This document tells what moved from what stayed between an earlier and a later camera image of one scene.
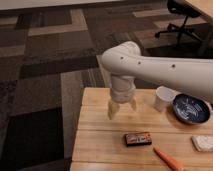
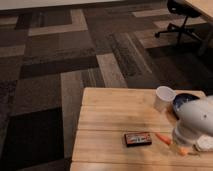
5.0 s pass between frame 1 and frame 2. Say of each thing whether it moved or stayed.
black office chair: stayed
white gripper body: moved
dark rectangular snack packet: stayed
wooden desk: stayed
